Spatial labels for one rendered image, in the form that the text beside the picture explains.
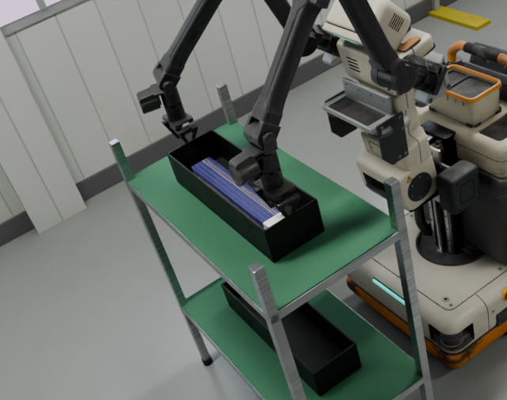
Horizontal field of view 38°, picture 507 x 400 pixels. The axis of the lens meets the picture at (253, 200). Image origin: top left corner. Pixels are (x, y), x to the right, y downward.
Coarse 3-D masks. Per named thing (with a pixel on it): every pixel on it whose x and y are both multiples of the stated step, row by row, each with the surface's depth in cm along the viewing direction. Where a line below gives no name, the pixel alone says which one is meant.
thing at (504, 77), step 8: (496, 48) 252; (472, 56) 261; (448, 64) 260; (464, 64) 261; (472, 64) 258; (480, 64) 258; (488, 64) 255; (496, 64) 252; (504, 64) 249; (488, 72) 253; (496, 72) 250; (504, 72) 249; (504, 80) 247; (504, 88) 251; (504, 96) 251
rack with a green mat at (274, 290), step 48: (240, 144) 244; (144, 192) 235; (336, 192) 210; (192, 240) 209; (240, 240) 203; (336, 240) 193; (384, 240) 189; (240, 288) 188; (288, 288) 184; (192, 336) 289; (240, 336) 258; (384, 336) 242; (288, 384) 195; (384, 384) 227
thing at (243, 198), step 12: (192, 168) 232; (204, 168) 229; (216, 168) 227; (204, 180) 227; (216, 180) 222; (228, 180) 220; (228, 192) 215; (240, 192) 214; (252, 192) 212; (240, 204) 209; (252, 204) 208; (264, 204) 206; (252, 216) 204; (264, 216) 202; (276, 216) 201; (264, 228) 201
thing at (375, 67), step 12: (348, 0) 177; (360, 0) 179; (348, 12) 181; (360, 12) 181; (372, 12) 183; (360, 24) 182; (372, 24) 184; (360, 36) 187; (372, 36) 186; (384, 36) 188; (372, 48) 188; (384, 48) 189; (372, 60) 193; (384, 60) 191; (396, 60) 191; (372, 72) 199; (396, 72) 191; (408, 72) 193; (396, 84) 193; (408, 84) 195
